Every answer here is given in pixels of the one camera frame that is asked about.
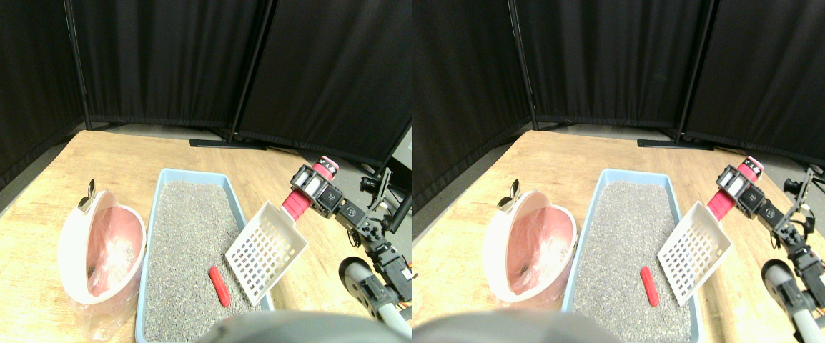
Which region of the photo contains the red lump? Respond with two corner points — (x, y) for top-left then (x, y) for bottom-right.
(209, 266), (232, 308)
(640, 266), (661, 308)

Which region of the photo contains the black curtain stand pole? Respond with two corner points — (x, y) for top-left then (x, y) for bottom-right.
(674, 0), (718, 141)
(508, 0), (540, 132)
(227, 0), (277, 141)
(63, 0), (93, 132)

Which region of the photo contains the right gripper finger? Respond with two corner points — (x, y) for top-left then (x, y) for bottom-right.
(291, 165), (345, 215)
(718, 165), (771, 215)

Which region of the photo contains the blue litter tray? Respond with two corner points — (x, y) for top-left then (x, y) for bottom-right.
(135, 169), (276, 343)
(561, 169), (703, 343)

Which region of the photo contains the white bin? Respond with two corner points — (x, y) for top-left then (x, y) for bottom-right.
(482, 180), (574, 307)
(57, 180), (147, 338)

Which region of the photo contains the white scoop with red handle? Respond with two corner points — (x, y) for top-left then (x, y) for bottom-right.
(657, 156), (766, 307)
(225, 156), (341, 307)

